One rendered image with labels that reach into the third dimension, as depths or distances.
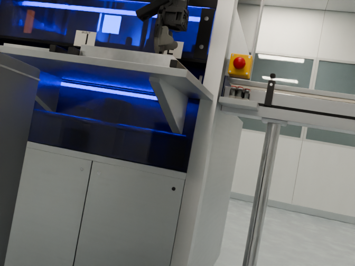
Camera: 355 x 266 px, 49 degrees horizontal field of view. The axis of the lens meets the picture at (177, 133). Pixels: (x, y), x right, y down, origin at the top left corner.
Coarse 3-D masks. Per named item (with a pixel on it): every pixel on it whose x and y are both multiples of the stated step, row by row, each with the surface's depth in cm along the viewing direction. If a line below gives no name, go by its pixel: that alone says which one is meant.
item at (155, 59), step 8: (88, 48) 105; (96, 48) 104; (104, 48) 104; (112, 48) 103; (88, 56) 105; (96, 56) 104; (104, 56) 103; (112, 56) 103; (120, 56) 102; (128, 56) 102; (136, 56) 101; (144, 56) 101; (152, 56) 100; (160, 56) 99; (168, 56) 99; (152, 64) 100; (160, 64) 99; (168, 64) 99
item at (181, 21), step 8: (176, 0) 121; (184, 0) 120; (160, 8) 120; (168, 8) 119; (176, 8) 119; (184, 8) 119; (168, 16) 120; (176, 16) 120; (184, 16) 121; (168, 24) 120; (176, 24) 119; (184, 24) 121
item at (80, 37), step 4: (76, 32) 148; (80, 32) 147; (84, 32) 147; (88, 32) 147; (92, 32) 146; (96, 32) 146; (76, 36) 148; (80, 36) 147; (84, 36) 147; (88, 36) 147; (92, 36) 146; (76, 40) 148; (80, 40) 147; (84, 40) 147; (88, 40) 146; (92, 40) 146; (76, 44) 148; (80, 44) 147; (84, 44) 147; (88, 44) 146; (92, 44) 146
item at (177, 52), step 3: (177, 42) 138; (180, 42) 137; (183, 42) 137; (180, 45) 137; (177, 48) 138; (180, 48) 137; (165, 51) 139; (171, 51) 138; (174, 51) 138; (177, 51) 137; (180, 51) 137; (165, 54) 138; (168, 54) 138; (174, 54) 138; (177, 54) 137; (180, 54) 137; (174, 57) 138; (177, 57) 137; (180, 57) 137
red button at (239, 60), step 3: (237, 57) 129; (240, 57) 129; (234, 60) 129; (237, 60) 129; (240, 60) 128; (243, 60) 128; (234, 63) 129; (237, 63) 128; (240, 63) 128; (243, 63) 128; (234, 66) 130; (237, 66) 129; (240, 66) 128; (243, 66) 129
